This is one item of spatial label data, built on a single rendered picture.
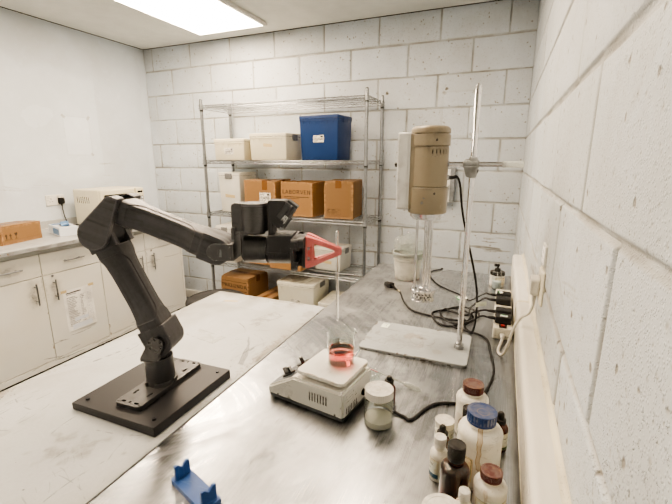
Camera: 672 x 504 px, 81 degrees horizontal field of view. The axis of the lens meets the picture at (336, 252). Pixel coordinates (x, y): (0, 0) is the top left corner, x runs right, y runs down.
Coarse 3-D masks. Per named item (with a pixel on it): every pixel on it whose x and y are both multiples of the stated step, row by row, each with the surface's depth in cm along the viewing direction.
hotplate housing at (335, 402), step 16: (368, 368) 90; (272, 384) 91; (288, 384) 87; (304, 384) 85; (320, 384) 84; (352, 384) 84; (288, 400) 89; (304, 400) 86; (320, 400) 83; (336, 400) 81; (352, 400) 84; (336, 416) 82
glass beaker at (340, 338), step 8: (328, 328) 88; (336, 328) 90; (344, 328) 90; (352, 328) 88; (328, 336) 86; (336, 336) 84; (344, 336) 84; (352, 336) 85; (328, 344) 86; (336, 344) 85; (344, 344) 85; (352, 344) 86; (328, 352) 87; (336, 352) 85; (344, 352) 85; (352, 352) 86; (328, 360) 87; (336, 360) 86; (344, 360) 86; (352, 360) 87; (336, 368) 86; (344, 368) 86
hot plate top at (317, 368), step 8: (320, 352) 94; (312, 360) 90; (320, 360) 90; (360, 360) 90; (304, 368) 87; (312, 368) 87; (320, 368) 87; (328, 368) 87; (352, 368) 87; (360, 368) 87; (312, 376) 84; (320, 376) 83; (328, 376) 83; (336, 376) 83; (344, 376) 83; (352, 376) 84; (336, 384) 81; (344, 384) 81
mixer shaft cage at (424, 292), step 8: (416, 224) 109; (424, 224) 109; (432, 224) 107; (416, 232) 110; (424, 232) 110; (432, 232) 107; (416, 240) 110; (424, 240) 110; (432, 240) 108; (416, 248) 111; (424, 248) 110; (416, 256) 111; (424, 256) 111; (416, 264) 112; (424, 264) 111; (424, 272) 112; (424, 280) 113; (416, 288) 113; (424, 288) 112; (432, 288) 113; (416, 296) 112; (424, 296) 111; (432, 296) 113
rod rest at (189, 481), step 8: (184, 464) 67; (176, 472) 66; (184, 472) 67; (192, 472) 68; (176, 480) 66; (184, 480) 66; (192, 480) 66; (200, 480) 66; (176, 488) 66; (184, 488) 65; (192, 488) 65; (200, 488) 65; (208, 488) 65; (184, 496) 64; (192, 496) 63; (200, 496) 61; (208, 496) 62; (216, 496) 63
